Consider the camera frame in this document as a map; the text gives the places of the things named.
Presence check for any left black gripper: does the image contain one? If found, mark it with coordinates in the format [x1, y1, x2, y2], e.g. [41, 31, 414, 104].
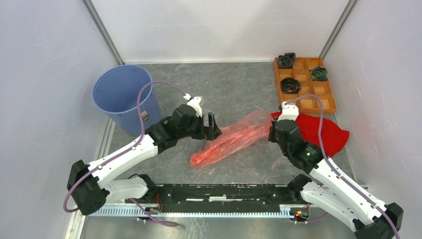
[178, 112, 221, 140]

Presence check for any red translucent trash bag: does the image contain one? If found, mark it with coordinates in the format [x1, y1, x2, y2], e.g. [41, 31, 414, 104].
[190, 110, 273, 168]

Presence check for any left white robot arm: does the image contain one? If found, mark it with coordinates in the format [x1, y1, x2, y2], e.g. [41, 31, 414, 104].
[63, 105, 222, 216]

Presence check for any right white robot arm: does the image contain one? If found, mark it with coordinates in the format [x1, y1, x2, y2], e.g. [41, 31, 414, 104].
[269, 119, 404, 239]

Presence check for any blue plastic trash bin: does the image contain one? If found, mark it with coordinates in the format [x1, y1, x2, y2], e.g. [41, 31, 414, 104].
[92, 65, 163, 136]

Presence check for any black bag roll middle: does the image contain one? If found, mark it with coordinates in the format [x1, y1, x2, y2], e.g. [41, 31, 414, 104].
[280, 77, 302, 94]

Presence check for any black bag roll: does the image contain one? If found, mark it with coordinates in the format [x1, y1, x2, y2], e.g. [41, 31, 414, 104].
[276, 52, 296, 69]
[280, 77, 302, 94]

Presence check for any orange compartment tray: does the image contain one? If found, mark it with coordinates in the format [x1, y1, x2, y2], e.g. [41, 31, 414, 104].
[273, 57, 337, 115]

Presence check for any dark green bag roll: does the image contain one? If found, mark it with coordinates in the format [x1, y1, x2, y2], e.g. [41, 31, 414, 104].
[310, 66, 328, 81]

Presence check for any black bag roll top left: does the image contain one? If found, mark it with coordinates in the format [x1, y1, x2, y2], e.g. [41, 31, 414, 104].
[276, 52, 296, 69]

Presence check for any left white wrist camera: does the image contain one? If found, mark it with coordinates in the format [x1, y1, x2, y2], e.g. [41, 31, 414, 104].
[183, 93, 203, 118]

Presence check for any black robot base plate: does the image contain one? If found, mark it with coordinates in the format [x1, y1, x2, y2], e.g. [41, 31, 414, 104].
[136, 184, 307, 214]

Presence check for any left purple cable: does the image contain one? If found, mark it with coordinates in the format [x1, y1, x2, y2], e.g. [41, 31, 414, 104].
[63, 81, 190, 214]

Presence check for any purple cable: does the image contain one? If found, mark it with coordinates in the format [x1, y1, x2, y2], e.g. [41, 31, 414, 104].
[283, 94, 401, 239]
[63, 81, 190, 214]

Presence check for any slotted cable duct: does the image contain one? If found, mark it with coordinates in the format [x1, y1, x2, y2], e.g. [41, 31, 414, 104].
[91, 205, 294, 219]

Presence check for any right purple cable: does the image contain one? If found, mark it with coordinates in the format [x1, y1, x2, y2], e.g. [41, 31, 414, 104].
[283, 94, 401, 239]

